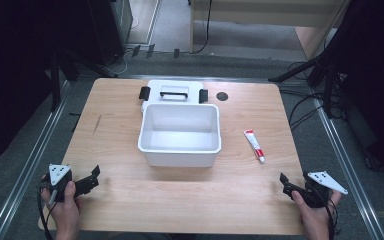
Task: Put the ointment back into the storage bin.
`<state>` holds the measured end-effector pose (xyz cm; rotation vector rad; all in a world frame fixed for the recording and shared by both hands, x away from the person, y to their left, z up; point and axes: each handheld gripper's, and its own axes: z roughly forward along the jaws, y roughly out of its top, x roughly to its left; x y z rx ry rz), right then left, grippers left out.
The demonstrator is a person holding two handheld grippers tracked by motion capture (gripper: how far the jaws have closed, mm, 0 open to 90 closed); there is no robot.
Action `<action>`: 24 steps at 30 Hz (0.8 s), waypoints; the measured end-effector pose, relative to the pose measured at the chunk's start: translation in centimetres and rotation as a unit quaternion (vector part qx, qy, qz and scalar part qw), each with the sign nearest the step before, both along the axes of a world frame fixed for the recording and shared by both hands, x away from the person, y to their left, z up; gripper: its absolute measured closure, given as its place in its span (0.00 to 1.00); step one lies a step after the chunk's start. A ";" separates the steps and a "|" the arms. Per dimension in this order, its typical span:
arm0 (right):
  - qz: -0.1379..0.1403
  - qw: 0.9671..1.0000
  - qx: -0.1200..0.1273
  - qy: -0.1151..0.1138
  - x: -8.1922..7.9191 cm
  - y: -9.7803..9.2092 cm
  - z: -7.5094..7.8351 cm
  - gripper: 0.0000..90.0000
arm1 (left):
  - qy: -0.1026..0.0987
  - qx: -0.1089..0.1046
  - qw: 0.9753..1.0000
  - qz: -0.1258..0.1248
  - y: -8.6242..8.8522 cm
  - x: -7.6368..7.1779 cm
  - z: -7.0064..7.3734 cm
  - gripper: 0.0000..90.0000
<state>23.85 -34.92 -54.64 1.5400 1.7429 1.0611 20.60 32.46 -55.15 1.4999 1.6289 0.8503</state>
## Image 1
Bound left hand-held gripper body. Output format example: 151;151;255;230
46;163;78;203

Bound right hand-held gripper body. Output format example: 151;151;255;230
301;170;350;210

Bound white and red tube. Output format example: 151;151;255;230
242;128;267;165

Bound white plastic storage box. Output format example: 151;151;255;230
137;102;223;169

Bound person's right hand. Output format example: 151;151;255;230
291;189;343;234

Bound person's left hand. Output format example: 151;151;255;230
40;180;83;233

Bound black metal stand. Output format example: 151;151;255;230
45;46;118;114
267;0;361;120

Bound dark curtain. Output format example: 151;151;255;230
326;0;384;181
0;0;94;171

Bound black computer tower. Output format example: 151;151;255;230
87;0;134;67

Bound light wooden furniture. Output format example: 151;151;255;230
189;0;352;61

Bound aluminium floor rail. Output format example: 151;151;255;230
0;79;72;240
311;97;384;240

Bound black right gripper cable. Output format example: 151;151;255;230
313;186;340;240

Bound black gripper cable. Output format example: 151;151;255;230
313;186;340;240
35;175;58;240

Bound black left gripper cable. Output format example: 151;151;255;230
35;175;58;240

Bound black floor cables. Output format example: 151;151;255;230
285;60;348;132

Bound white floor cable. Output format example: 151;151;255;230
110;18;140;77

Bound white lid with black handle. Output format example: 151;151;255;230
138;79;210;113

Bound black hanging cable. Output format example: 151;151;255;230
192;0;214;55

